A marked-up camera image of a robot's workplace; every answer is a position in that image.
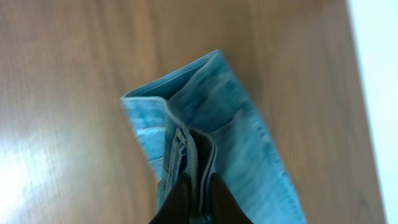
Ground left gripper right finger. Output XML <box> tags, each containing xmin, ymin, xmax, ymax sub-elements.
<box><xmin>209</xmin><ymin>173</ymin><xmax>252</xmax><ymax>224</ymax></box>

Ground light blue denim jeans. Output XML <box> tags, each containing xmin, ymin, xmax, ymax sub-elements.
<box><xmin>121</xmin><ymin>50</ymin><xmax>306</xmax><ymax>223</ymax></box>

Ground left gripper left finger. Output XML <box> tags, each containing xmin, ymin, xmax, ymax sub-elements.
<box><xmin>149</xmin><ymin>174</ymin><xmax>191</xmax><ymax>224</ymax></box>

